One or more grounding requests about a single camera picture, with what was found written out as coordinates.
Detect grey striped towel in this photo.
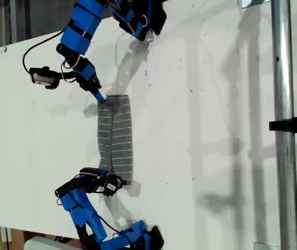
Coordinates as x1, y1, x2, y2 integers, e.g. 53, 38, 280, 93
96, 94, 135, 186

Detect white box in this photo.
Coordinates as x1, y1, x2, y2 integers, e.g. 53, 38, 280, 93
23, 235, 83, 250

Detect grey metal bar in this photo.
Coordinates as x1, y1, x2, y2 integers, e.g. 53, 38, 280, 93
9, 0, 18, 44

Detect black clamp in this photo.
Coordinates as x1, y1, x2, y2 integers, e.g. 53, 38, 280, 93
268, 110, 297, 138

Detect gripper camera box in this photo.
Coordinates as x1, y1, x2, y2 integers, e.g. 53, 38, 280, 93
102, 174, 127, 197
29, 66, 61, 90

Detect gripper camera stalk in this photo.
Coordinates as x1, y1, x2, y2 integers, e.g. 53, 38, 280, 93
58, 71, 78, 80

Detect gripper camera cable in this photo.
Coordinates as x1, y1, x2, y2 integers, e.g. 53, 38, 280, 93
22, 29, 66, 74
96, 213, 123, 234

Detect wooden table frame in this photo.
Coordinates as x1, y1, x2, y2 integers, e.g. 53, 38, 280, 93
1, 226, 25, 250

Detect metal bracket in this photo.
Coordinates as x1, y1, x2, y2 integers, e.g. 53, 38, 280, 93
238, 0, 271, 9

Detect steel post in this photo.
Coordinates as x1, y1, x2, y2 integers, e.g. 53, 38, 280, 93
270, 0, 297, 250

